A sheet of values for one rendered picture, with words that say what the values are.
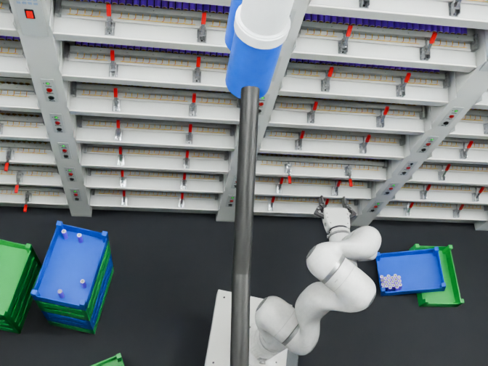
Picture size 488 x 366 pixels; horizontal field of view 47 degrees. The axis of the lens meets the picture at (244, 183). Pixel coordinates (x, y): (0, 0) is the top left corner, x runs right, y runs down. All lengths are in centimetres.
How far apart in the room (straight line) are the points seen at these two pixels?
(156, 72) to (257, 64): 119
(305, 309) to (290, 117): 71
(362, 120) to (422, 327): 120
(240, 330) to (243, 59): 34
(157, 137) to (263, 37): 156
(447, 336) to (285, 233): 92
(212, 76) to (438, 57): 72
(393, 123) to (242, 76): 152
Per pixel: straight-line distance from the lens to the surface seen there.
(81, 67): 190
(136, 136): 220
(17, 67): 194
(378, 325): 287
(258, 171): 240
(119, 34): 173
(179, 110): 204
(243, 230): 74
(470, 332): 307
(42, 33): 175
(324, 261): 164
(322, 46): 180
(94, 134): 222
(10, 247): 258
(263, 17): 65
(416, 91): 207
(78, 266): 233
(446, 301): 305
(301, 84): 194
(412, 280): 294
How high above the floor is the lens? 259
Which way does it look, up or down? 61 degrees down
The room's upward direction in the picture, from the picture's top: 18 degrees clockwise
